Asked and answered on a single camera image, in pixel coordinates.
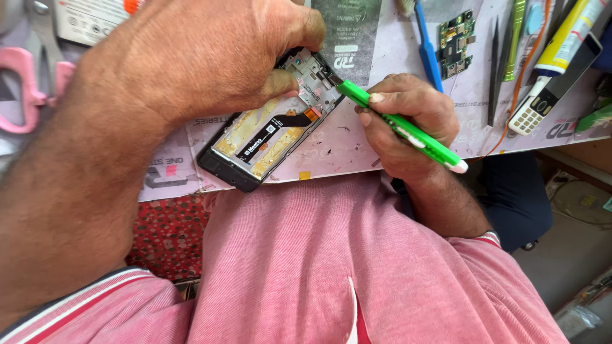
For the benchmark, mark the green utility knife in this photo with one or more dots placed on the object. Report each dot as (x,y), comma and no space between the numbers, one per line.
(430,145)

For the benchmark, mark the grey printed battery pouch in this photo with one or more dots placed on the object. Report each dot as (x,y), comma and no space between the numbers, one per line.
(351,38)

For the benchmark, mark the green metal screwdriver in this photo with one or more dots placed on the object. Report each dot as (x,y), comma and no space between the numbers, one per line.
(514,43)

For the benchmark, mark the blue toothbrush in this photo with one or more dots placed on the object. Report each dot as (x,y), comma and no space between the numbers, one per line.
(428,52)

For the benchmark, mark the pink printed work mat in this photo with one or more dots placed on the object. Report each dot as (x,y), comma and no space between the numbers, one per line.
(399,48)

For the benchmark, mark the green circuit board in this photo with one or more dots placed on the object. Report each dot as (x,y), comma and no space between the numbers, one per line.
(456,45)

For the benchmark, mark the yellow tape piece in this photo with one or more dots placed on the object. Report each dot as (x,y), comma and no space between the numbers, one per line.
(304,175)

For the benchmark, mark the person's right hand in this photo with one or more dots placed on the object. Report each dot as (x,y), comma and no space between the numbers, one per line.
(420,114)

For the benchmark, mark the green plastic tool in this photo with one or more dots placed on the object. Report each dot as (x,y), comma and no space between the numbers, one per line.
(595,118)

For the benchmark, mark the white labelled battery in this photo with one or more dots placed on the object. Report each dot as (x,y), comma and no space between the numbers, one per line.
(91,19)

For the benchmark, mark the yellow glue tube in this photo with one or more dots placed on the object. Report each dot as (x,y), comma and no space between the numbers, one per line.
(569,38)

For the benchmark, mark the person's left hand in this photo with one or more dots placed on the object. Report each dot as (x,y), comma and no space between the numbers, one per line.
(191,57)

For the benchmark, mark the black phone frame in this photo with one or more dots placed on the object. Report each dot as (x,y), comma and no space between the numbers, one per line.
(253,143)

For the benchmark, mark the black slab phone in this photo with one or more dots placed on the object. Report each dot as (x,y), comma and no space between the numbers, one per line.
(576,67)

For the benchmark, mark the pink striped shirt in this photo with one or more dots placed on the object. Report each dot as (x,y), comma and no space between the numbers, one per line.
(311,263)

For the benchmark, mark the dark blue trousers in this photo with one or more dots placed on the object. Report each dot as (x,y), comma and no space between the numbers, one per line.
(516,200)

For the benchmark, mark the red dotted cloth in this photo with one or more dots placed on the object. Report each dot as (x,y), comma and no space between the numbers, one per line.
(167,234)

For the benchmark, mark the black tweezers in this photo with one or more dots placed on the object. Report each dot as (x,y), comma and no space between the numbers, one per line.
(493,71)

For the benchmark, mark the clear plastic bag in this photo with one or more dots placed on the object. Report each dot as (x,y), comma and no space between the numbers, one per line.
(585,313)

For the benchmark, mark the white keypad phone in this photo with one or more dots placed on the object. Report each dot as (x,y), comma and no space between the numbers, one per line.
(528,117)

